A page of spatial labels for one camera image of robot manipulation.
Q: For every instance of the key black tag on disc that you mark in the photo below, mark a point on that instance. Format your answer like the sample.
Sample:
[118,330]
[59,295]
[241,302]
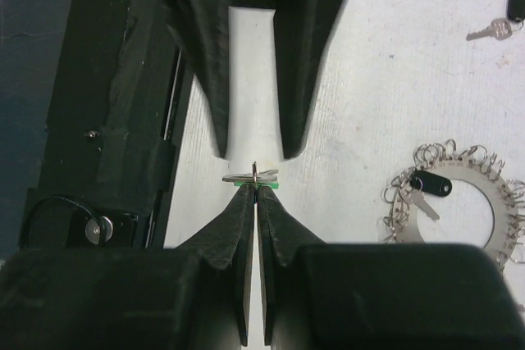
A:
[422,182]

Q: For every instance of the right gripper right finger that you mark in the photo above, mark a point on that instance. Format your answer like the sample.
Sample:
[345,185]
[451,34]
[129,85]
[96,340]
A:
[286,320]

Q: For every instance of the round metal keyring disc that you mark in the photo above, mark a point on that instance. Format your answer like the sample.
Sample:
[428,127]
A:
[484,208]

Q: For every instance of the silver key black tag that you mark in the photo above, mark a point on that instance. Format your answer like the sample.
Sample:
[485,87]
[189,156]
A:
[503,28]

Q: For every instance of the green tag key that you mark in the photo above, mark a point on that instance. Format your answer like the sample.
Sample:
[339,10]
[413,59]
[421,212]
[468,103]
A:
[255,177]

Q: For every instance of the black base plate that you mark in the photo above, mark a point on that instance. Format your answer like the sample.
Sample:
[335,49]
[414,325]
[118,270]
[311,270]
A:
[114,129]

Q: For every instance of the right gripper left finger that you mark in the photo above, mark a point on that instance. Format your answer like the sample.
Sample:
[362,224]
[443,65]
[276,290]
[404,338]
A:
[211,279]

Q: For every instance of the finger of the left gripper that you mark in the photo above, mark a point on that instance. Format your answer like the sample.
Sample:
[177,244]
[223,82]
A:
[201,28]
[302,29]

